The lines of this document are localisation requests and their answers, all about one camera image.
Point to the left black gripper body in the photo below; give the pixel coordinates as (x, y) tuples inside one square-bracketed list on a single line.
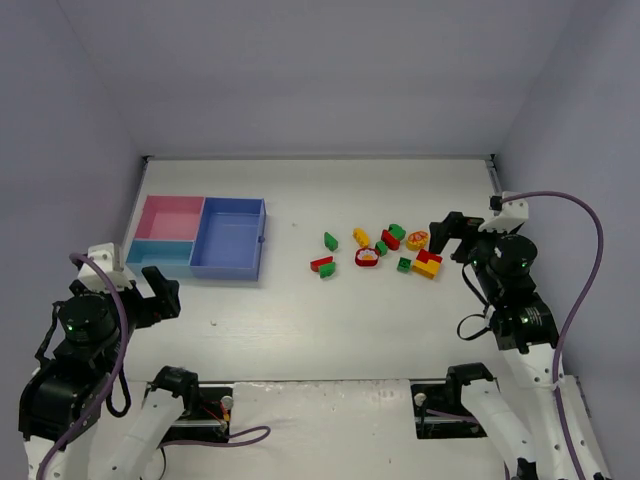
[(145, 306)]

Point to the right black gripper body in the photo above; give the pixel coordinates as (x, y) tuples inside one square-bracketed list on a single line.
[(465, 236)]

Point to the yellow round printed lego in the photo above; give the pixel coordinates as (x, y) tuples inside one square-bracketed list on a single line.
[(417, 240)]

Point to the green square lego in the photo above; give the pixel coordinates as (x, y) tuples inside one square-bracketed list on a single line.
[(404, 265)]

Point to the small green lego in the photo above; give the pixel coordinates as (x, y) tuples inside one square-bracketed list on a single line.
[(381, 248)]

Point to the red flower printed lego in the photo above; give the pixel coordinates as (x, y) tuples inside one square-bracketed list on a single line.
[(366, 257)]

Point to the yellow small lego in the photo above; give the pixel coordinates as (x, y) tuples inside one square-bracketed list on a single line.
[(361, 237)]

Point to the green wedge lego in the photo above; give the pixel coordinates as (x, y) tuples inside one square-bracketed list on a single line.
[(330, 241)]

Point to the red half-round lego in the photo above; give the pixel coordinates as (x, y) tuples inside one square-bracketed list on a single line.
[(316, 264)]

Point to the green half-round lego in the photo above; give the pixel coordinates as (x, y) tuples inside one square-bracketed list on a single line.
[(326, 270)]

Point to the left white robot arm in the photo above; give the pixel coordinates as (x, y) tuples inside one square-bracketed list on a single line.
[(61, 404)]

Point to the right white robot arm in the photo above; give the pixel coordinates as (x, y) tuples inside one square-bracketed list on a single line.
[(549, 442)]

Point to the red yellow stacked lego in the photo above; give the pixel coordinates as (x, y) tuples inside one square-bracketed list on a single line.
[(427, 264)]

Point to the green lego on red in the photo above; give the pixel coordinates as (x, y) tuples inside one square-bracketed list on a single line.
[(397, 231)]

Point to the red curved lego right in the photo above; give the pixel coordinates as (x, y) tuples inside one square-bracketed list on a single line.
[(390, 240)]

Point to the pink container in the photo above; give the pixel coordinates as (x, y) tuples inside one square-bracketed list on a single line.
[(170, 218)]

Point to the purple-blue large container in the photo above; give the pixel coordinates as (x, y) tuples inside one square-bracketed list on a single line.
[(229, 240)]

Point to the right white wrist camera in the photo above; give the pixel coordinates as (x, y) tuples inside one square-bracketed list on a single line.
[(509, 215)]

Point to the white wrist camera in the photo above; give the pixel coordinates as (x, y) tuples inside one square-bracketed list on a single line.
[(109, 259), (509, 215)]

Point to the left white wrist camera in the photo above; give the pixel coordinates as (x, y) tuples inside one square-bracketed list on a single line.
[(109, 259)]

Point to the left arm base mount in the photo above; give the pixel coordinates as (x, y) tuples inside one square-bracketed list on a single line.
[(200, 415)]

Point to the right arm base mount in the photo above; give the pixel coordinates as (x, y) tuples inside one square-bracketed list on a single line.
[(436, 417)]

